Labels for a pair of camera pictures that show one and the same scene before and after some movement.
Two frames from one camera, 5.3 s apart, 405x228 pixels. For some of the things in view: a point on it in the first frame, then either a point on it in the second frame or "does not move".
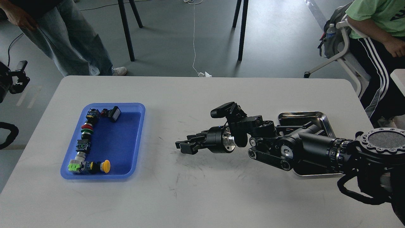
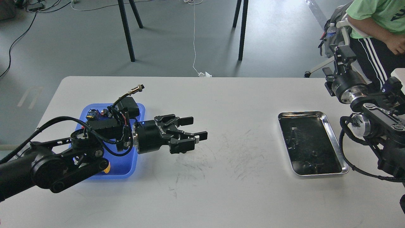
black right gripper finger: x=188 y=147 to x=329 y=78
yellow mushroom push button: x=105 y=166 does not move
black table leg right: x=244 y=15 does not move
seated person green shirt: x=381 y=53 does not move
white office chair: x=359 y=74 does not move
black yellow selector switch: x=93 y=116 does not move
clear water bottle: x=331 y=32 does not move
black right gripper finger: x=199 y=137 to x=341 y=53
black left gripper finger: x=20 y=72 to x=181 y=145
